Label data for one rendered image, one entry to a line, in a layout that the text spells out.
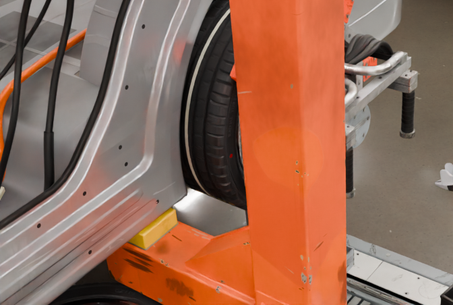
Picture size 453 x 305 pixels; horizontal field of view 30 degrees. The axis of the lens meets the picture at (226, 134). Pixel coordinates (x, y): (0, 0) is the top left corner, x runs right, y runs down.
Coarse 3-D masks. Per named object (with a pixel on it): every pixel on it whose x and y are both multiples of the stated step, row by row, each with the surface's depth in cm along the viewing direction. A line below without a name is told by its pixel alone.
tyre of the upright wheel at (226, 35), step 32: (224, 0) 233; (224, 32) 224; (192, 64) 226; (224, 64) 220; (192, 96) 225; (224, 96) 219; (192, 128) 227; (224, 128) 222; (192, 160) 233; (224, 160) 226; (224, 192) 234
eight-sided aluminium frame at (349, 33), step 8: (344, 24) 241; (344, 32) 242; (352, 32) 246; (344, 40) 244; (344, 48) 253; (360, 64) 255; (352, 80) 257; (360, 80) 258; (344, 88) 261; (360, 88) 260; (240, 128) 223
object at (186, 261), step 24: (168, 240) 225; (192, 240) 224; (216, 240) 218; (240, 240) 203; (120, 264) 231; (144, 264) 223; (168, 264) 217; (192, 264) 213; (216, 264) 206; (240, 264) 200; (144, 288) 229; (168, 288) 221; (192, 288) 214; (216, 288) 208; (240, 288) 205
